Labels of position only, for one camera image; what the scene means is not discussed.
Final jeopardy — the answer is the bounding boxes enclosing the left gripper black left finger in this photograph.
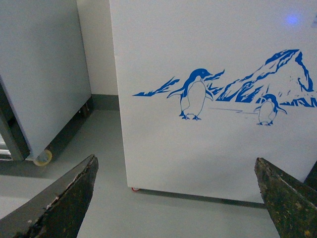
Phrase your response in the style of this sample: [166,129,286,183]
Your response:
[0,154,99,238]

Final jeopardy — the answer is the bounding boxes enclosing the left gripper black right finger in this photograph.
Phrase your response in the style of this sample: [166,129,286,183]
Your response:
[254,158,317,238]

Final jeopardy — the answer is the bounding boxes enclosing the yellowish cabinet caster wheel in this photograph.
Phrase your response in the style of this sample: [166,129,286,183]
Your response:
[33,149,53,167]

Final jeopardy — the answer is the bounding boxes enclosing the white cabinet on wheels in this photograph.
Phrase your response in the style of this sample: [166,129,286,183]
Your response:
[0,0,91,159]

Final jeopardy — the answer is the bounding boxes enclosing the white blue chest freezer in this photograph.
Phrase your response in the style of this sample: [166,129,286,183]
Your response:
[109,0,317,202]

